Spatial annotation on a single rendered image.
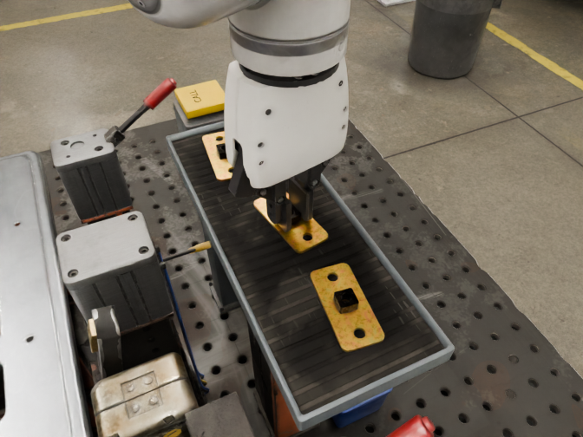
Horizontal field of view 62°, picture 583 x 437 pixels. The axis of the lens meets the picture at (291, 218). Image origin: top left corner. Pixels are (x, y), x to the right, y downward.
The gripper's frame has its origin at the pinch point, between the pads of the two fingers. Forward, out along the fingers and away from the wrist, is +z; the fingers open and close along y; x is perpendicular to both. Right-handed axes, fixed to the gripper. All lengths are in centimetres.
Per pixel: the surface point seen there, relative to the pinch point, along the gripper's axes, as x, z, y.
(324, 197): -0.8, 2.5, -4.9
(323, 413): 17.3, 2.2, 9.2
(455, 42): -128, 95, -200
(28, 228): -32.7, 18.4, 23.1
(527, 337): 15, 49, -44
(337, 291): 10.1, 1.4, 2.1
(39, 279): -22.6, 18.4, 24.3
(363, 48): -185, 118, -186
